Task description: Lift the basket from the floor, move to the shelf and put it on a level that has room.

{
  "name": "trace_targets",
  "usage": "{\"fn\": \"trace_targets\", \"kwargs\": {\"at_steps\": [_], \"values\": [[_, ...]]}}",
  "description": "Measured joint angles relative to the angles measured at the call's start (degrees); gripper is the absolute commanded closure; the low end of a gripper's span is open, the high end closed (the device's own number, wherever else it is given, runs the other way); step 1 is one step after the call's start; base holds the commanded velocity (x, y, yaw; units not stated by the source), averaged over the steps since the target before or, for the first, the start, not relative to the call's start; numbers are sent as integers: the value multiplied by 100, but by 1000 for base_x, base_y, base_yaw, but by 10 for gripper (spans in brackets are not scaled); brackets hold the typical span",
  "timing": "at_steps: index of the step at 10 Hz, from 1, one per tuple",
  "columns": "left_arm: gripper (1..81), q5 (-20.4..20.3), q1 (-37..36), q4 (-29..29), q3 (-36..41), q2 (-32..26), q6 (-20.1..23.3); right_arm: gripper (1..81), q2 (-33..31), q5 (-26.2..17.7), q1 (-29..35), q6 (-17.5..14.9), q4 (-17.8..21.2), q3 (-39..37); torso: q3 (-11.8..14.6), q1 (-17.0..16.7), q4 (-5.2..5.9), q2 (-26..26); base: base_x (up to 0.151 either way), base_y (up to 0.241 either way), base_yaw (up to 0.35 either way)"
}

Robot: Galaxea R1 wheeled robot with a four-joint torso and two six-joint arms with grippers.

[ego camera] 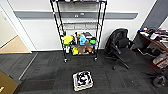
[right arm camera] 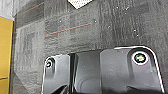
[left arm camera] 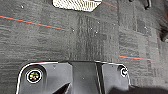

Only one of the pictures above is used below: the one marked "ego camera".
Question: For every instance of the white wall socket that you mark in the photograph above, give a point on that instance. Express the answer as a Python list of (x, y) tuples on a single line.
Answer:
[(82, 14), (76, 15)]

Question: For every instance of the green bowl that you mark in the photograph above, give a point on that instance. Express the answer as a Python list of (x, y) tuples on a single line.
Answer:
[(93, 41)]

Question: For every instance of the orange brown toy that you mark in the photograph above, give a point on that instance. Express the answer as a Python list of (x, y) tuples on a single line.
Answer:
[(89, 49)]

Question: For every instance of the long grey wall band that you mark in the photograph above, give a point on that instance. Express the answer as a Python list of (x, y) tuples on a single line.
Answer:
[(40, 15)]

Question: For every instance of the black flat box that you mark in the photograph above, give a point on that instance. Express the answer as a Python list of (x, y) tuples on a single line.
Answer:
[(87, 34)]

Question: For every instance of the white bottle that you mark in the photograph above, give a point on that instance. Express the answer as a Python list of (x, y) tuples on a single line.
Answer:
[(67, 49)]

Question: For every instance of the white door frame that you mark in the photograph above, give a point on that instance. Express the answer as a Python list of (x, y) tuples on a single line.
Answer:
[(16, 26)]

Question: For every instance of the dark wooden desk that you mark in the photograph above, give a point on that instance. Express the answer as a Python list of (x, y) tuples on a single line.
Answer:
[(150, 42)]

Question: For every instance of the blue plush toy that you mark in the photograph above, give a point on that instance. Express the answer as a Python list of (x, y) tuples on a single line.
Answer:
[(82, 40)]

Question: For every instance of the black office chair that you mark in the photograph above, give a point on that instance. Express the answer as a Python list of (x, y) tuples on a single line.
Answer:
[(118, 41)]

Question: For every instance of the pale basket with dark spots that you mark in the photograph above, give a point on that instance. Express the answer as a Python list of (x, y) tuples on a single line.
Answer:
[(75, 86)]

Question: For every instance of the brown wooden cabinet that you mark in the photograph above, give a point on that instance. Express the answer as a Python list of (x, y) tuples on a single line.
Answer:
[(6, 85)]

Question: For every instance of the black Huel bag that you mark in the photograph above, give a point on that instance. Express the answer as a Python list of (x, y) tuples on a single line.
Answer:
[(83, 78)]

